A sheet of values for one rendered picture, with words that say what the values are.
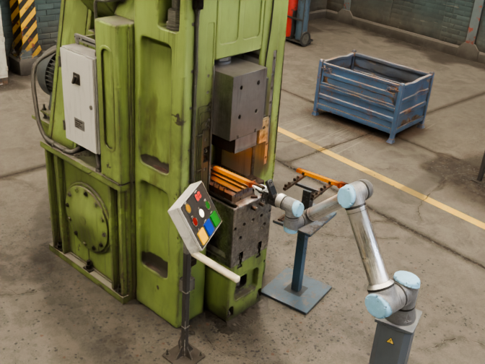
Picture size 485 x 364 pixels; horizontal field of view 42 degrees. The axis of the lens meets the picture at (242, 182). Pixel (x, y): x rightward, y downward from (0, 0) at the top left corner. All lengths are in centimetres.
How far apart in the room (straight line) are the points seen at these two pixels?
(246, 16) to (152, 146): 98
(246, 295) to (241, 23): 188
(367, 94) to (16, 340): 488
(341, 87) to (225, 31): 423
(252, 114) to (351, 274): 181
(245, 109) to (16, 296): 217
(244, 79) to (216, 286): 149
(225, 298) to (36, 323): 128
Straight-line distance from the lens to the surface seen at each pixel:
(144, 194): 417
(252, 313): 458
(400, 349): 382
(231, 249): 410
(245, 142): 388
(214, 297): 445
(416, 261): 544
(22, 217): 575
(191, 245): 347
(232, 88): 364
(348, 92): 774
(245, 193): 407
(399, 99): 739
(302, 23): 1115
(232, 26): 374
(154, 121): 391
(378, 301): 348
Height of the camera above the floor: 289
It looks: 28 degrees down
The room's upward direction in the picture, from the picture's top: 4 degrees clockwise
